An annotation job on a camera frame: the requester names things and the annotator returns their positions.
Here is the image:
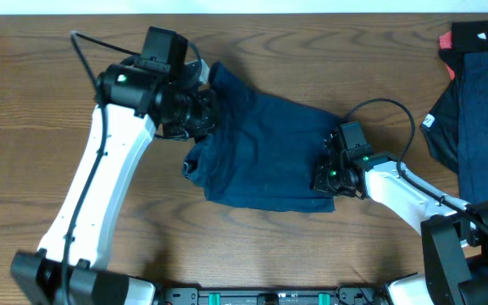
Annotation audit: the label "black garment with red trim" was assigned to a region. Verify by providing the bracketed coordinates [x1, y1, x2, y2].
[421, 20, 488, 173]

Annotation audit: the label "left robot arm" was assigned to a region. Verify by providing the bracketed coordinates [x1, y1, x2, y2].
[10, 27, 220, 304]

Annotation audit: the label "navy blue shorts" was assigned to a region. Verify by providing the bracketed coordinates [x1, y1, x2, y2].
[182, 63, 342, 213]

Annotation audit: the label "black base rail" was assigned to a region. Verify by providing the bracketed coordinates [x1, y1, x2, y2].
[153, 285, 391, 305]

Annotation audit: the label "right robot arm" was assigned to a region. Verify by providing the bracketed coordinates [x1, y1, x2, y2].
[313, 121, 488, 305]

